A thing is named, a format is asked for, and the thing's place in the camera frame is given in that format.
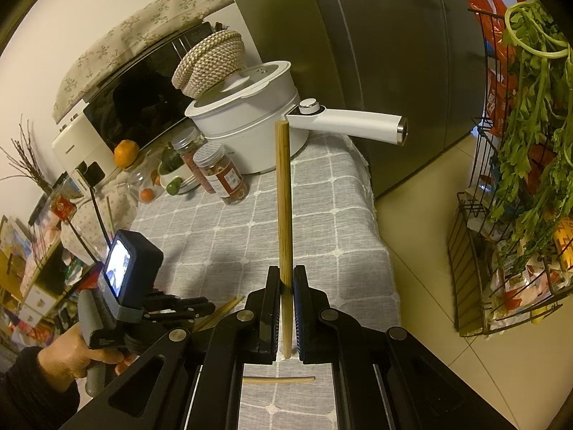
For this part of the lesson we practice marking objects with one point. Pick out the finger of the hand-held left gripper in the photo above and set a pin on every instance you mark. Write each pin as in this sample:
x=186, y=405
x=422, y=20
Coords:
x=192, y=307

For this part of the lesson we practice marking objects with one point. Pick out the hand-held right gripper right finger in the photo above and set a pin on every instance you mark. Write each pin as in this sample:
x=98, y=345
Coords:
x=299, y=318

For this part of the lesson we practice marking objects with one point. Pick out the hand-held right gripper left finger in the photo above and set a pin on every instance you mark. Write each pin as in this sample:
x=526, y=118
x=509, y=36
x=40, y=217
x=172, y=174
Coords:
x=277, y=313

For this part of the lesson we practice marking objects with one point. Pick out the person's left forearm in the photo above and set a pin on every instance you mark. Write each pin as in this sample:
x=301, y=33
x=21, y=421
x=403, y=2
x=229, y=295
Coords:
x=31, y=394

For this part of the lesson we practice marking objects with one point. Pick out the person's left hand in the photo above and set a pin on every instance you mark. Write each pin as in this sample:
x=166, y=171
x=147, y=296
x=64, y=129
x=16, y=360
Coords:
x=67, y=354

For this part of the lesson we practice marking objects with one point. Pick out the floral tablecloth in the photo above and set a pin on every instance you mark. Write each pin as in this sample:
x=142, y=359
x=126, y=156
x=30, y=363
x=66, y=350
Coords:
x=121, y=215

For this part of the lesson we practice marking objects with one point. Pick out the clear glass jar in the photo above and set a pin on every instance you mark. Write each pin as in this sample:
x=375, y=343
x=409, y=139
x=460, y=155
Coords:
x=138, y=179

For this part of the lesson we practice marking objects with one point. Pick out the green lime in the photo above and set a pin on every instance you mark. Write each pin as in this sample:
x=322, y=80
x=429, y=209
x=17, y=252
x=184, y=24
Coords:
x=174, y=187

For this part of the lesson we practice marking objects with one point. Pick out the red label box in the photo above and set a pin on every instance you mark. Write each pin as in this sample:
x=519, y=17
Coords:
x=62, y=208

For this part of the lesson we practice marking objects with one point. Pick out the cluttered shelf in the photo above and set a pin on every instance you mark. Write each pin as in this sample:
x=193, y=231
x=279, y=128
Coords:
x=40, y=286

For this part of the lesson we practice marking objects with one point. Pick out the white bowl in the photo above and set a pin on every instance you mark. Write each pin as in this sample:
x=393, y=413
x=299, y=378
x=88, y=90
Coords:
x=188, y=183

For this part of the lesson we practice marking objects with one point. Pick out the small black device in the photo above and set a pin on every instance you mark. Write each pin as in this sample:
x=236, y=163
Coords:
x=93, y=173

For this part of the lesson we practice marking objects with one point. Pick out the large orange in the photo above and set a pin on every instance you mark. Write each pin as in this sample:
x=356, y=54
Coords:
x=126, y=154

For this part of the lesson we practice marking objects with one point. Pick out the dark green vegetable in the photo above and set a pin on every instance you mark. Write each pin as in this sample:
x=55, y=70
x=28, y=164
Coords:
x=170, y=159

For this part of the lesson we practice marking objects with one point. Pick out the tall clear plastic jar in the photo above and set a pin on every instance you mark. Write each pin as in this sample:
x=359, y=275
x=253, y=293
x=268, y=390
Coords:
x=190, y=156

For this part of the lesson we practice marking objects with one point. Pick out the red label plastic jar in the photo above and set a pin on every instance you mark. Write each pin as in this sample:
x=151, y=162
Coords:
x=224, y=179

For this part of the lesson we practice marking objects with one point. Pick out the dry branches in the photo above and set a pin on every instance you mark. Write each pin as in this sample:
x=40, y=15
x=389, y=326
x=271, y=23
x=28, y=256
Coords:
x=29, y=161

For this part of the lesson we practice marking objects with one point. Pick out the white oven with black door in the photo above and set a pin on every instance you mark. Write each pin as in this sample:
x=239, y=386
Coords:
x=134, y=98

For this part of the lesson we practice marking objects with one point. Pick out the white electric pot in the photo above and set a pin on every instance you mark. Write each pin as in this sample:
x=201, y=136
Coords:
x=241, y=121

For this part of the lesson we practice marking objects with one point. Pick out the pile of snack packets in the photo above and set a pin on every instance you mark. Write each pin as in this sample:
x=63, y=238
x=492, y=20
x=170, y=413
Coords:
x=523, y=282

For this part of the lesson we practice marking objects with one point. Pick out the grey refrigerator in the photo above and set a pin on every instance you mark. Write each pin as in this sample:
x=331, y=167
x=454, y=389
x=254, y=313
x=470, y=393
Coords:
x=380, y=53

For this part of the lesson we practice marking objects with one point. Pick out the green leafy vegetables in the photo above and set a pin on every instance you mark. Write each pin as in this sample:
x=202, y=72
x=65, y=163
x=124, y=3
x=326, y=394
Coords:
x=532, y=121

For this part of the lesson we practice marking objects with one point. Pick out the orange plastic bag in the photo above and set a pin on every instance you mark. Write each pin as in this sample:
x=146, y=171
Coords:
x=492, y=53

